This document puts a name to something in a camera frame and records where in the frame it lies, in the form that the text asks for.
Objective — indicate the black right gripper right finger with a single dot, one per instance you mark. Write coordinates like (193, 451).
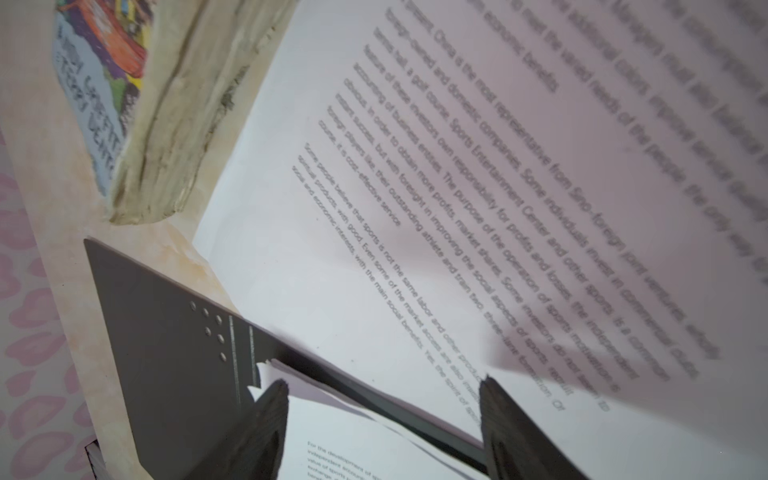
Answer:
(515, 447)

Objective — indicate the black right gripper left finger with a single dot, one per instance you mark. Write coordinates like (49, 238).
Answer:
(253, 449)

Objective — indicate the printed paper sheet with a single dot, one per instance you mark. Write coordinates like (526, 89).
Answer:
(567, 196)
(330, 436)

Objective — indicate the white and black folder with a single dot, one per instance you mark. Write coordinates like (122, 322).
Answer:
(185, 364)

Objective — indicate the colourful paperback book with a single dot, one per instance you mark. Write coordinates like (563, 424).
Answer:
(149, 83)

